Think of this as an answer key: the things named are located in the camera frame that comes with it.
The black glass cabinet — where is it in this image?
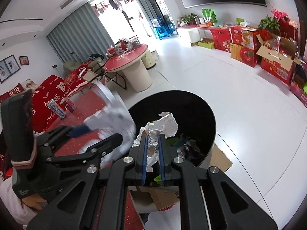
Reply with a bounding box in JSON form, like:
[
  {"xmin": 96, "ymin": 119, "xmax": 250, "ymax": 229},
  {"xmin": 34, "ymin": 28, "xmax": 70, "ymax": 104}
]
[{"xmin": 150, "ymin": 0, "xmax": 183, "ymax": 29}]

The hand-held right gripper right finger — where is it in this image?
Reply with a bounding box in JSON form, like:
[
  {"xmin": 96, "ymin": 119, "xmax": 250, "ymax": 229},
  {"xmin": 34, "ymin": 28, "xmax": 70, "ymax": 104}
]
[{"xmin": 158, "ymin": 134, "xmax": 279, "ymax": 230}]

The small green potted plant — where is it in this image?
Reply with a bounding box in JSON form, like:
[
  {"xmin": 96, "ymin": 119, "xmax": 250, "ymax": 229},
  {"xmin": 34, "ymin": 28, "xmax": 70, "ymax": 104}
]
[{"xmin": 179, "ymin": 13, "xmax": 198, "ymax": 25}]

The hanging laundry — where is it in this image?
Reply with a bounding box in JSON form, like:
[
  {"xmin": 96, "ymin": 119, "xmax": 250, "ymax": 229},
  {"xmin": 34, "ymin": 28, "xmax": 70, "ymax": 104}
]
[{"xmin": 92, "ymin": 0, "xmax": 135, "ymax": 15}]

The floor lamp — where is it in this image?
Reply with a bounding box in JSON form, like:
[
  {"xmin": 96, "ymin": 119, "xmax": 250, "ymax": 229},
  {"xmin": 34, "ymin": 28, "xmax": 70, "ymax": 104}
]
[{"xmin": 71, "ymin": 51, "xmax": 83, "ymax": 63}]

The white plastic wrapper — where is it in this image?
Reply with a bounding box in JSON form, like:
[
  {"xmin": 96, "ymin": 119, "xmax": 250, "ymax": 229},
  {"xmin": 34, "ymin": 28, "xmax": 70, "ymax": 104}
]
[{"xmin": 83, "ymin": 81, "xmax": 138, "ymax": 170}]

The black framed photo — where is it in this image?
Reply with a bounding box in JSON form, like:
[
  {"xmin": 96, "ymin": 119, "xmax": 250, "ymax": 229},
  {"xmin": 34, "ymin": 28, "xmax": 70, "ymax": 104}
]
[
  {"xmin": 5, "ymin": 55, "xmax": 21, "ymax": 73},
  {"xmin": 0, "ymin": 61, "xmax": 8, "ymax": 83}
]

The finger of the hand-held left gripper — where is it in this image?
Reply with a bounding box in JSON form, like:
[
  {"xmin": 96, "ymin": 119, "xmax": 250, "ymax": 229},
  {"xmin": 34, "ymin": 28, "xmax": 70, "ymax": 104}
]
[
  {"xmin": 50, "ymin": 133, "xmax": 124, "ymax": 173},
  {"xmin": 35, "ymin": 124, "xmax": 92, "ymax": 154}
]

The round red table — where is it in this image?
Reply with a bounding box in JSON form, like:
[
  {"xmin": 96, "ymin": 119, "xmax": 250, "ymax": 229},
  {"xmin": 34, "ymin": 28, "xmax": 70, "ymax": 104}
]
[{"xmin": 104, "ymin": 44, "xmax": 157, "ymax": 93}]

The grey curtain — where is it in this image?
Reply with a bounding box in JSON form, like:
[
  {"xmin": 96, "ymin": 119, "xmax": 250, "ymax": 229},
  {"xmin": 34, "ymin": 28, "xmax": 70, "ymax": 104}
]
[
  {"xmin": 45, "ymin": 2, "xmax": 113, "ymax": 64},
  {"xmin": 127, "ymin": 0, "xmax": 159, "ymax": 37}
]

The red waffle print box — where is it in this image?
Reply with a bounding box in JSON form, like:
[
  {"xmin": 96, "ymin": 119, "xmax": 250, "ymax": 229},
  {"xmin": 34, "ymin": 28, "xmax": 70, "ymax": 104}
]
[{"xmin": 230, "ymin": 26, "xmax": 259, "ymax": 51}]

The green shopping bag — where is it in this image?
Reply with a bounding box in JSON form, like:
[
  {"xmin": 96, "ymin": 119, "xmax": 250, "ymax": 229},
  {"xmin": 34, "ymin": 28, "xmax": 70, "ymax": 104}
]
[{"xmin": 201, "ymin": 8, "xmax": 217, "ymax": 24}]

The red printed pillow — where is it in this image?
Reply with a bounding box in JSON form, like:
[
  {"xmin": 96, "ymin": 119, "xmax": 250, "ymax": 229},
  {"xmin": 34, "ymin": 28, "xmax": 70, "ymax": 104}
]
[{"xmin": 0, "ymin": 83, "xmax": 26, "ymax": 102}]

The black folding chair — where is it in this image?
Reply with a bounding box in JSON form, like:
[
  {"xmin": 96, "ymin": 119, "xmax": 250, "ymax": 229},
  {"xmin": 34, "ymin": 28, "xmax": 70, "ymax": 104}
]
[{"xmin": 83, "ymin": 57, "xmax": 126, "ymax": 89}]

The silver foil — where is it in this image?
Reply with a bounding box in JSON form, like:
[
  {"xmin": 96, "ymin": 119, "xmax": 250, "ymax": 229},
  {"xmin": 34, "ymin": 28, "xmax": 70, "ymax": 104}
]
[{"xmin": 131, "ymin": 111, "xmax": 179, "ymax": 173}]

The white printed pillow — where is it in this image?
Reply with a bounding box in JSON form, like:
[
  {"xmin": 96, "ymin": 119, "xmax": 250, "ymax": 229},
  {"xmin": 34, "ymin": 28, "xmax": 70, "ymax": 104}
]
[{"xmin": 23, "ymin": 79, "xmax": 39, "ymax": 91}]

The open cardboard box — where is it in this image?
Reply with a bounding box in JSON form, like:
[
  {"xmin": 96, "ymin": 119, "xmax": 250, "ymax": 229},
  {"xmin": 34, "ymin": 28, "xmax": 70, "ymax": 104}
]
[{"xmin": 256, "ymin": 35, "xmax": 303, "ymax": 85}]

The black trash bin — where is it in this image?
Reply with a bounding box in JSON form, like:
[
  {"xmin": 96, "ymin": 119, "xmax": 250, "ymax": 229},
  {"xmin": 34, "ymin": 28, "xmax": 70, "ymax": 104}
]
[{"xmin": 127, "ymin": 90, "xmax": 216, "ymax": 192}]

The dark blue plastic stool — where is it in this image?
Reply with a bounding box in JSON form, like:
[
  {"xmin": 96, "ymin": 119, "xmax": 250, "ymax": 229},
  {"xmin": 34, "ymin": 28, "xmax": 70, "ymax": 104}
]
[{"xmin": 168, "ymin": 21, "xmax": 179, "ymax": 36}]

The pink gift box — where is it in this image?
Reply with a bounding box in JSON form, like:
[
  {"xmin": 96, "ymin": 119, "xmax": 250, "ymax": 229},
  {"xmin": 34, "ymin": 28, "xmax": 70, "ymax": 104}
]
[{"xmin": 289, "ymin": 77, "xmax": 307, "ymax": 106}]

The red top television console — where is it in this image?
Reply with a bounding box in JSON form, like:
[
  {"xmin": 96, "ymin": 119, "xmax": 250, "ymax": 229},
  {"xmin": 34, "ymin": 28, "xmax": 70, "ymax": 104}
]
[{"xmin": 176, "ymin": 23, "xmax": 231, "ymax": 33}]

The red drink can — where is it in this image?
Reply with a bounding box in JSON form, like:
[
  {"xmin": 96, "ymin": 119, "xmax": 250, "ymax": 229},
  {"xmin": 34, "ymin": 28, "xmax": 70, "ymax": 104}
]
[{"xmin": 63, "ymin": 98, "xmax": 77, "ymax": 113}]

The large green potted plant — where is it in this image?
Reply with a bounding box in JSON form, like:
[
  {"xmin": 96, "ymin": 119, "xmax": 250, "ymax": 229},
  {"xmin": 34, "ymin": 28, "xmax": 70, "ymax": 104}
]
[{"xmin": 258, "ymin": 16, "xmax": 280, "ymax": 33}]

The pink flower bouquet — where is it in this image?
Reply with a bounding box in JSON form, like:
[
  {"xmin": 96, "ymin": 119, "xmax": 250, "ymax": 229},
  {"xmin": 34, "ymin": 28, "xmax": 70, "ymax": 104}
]
[{"xmin": 271, "ymin": 9, "xmax": 299, "ymax": 41}]

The person's left forearm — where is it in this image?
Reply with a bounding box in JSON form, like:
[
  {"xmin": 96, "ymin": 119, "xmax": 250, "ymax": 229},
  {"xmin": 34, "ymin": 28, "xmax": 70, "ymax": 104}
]
[{"xmin": 0, "ymin": 179, "xmax": 39, "ymax": 228}]

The fruit tray carton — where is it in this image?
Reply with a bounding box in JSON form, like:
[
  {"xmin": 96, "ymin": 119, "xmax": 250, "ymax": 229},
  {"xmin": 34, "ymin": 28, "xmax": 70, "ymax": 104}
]
[{"xmin": 198, "ymin": 38, "xmax": 215, "ymax": 49}]

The small red paper bag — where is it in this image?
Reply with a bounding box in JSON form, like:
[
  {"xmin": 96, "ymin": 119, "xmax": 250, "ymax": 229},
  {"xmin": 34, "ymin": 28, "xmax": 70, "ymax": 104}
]
[{"xmin": 119, "ymin": 38, "xmax": 130, "ymax": 51}]

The beige armchair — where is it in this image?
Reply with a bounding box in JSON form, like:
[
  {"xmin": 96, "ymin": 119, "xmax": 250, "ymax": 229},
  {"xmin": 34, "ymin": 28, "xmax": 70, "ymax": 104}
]
[{"xmin": 64, "ymin": 60, "xmax": 79, "ymax": 73}]

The person's left hand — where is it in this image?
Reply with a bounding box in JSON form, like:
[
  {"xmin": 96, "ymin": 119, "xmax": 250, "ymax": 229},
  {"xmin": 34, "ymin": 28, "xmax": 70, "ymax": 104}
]
[{"xmin": 23, "ymin": 191, "xmax": 50, "ymax": 212}]

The yellow red gift box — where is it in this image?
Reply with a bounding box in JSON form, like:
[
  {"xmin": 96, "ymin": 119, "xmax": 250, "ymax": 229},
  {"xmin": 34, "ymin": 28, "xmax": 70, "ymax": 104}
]
[{"xmin": 230, "ymin": 43, "xmax": 261, "ymax": 67}]

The flat cardboard sheet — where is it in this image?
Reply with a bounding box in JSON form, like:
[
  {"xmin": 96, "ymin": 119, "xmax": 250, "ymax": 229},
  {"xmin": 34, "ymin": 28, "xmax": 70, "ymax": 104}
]
[{"xmin": 131, "ymin": 144, "xmax": 234, "ymax": 212}]

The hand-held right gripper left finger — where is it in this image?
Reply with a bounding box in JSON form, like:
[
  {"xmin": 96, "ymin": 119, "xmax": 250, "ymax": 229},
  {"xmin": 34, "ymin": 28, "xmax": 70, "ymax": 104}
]
[{"xmin": 27, "ymin": 133, "xmax": 149, "ymax": 230}]

